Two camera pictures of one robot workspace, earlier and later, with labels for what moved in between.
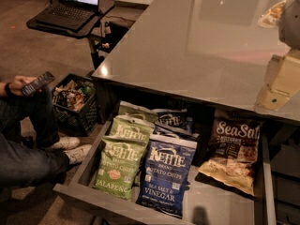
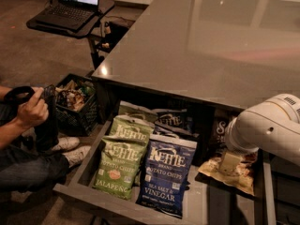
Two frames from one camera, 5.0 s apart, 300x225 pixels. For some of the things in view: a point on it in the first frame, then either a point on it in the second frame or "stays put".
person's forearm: [3, 93] to [10, 131]
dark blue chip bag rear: [177, 118] stays put
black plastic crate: [75, 104] stays put
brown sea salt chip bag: [232, 153] stays put
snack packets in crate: [72, 95] stays put
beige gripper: [291, 23] to [234, 140]
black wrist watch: [7, 90] to [19, 95]
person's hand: [18, 83] to [34, 112]
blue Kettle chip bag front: [164, 173] stays put
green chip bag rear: [127, 108] stays put
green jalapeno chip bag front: [118, 165] stays put
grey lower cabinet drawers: [284, 142] stays put
